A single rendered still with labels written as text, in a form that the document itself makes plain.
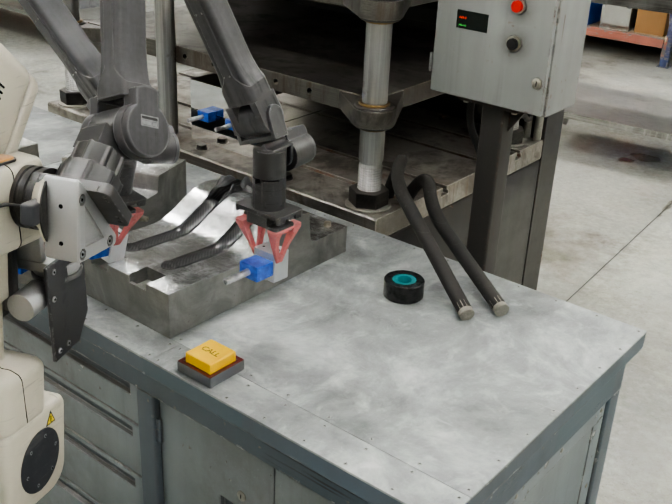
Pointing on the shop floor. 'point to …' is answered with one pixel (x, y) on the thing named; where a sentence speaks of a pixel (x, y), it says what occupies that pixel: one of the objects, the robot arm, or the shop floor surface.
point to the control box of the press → (504, 85)
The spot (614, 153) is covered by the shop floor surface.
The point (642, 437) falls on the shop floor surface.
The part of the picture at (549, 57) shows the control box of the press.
